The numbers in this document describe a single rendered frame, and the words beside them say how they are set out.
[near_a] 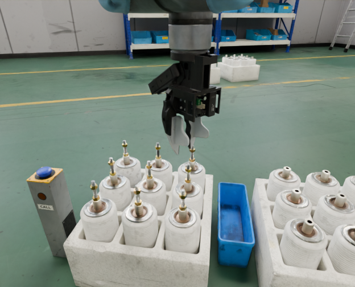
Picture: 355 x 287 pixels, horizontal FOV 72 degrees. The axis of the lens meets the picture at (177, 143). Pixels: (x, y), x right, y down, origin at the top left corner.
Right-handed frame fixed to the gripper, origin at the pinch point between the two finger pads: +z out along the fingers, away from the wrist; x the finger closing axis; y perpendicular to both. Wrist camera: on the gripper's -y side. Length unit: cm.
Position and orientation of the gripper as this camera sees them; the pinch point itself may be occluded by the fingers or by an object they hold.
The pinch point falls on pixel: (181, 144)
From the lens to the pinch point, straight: 54.5
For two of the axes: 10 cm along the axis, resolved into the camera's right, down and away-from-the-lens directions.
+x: 7.6, -3.0, 5.7
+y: 6.5, 3.5, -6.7
